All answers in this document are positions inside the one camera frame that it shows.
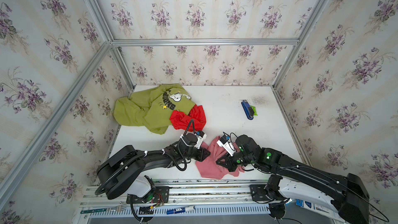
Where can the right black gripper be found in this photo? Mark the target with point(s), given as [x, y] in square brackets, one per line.
[231, 158]

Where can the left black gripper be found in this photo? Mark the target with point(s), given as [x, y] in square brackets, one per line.
[197, 152]

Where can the pink cloth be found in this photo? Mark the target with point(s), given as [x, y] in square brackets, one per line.
[209, 169]

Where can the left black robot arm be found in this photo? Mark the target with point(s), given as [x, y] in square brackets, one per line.
[117, 175]

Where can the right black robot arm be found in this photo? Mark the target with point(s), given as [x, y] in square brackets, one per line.
[349, 195]

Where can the red cloth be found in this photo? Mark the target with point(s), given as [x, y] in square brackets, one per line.
[180, 120]

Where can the blue stapler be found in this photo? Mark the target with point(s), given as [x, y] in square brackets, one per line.
[249, 111]

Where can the small green object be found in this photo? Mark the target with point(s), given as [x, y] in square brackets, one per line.
[254, 110]

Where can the blue white marker pen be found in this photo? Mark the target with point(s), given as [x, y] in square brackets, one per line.
[179, 210]

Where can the green printed t-shirt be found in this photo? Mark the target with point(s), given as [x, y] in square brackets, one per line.
[152, 108]

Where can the white blue cardboard box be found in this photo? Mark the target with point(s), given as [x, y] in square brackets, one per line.
[311, 207]

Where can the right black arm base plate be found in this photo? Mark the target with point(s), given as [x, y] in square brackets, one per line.
[262, 193]

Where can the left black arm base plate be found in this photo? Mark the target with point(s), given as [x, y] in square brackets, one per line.
[157, 195]

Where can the white slotted cable duct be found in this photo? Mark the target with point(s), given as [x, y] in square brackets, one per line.
[198, 210]

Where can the aluminium mounting rail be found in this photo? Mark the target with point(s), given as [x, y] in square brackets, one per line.
[191, 192]

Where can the green handled tool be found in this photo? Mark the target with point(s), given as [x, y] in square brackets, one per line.
[97, 210]

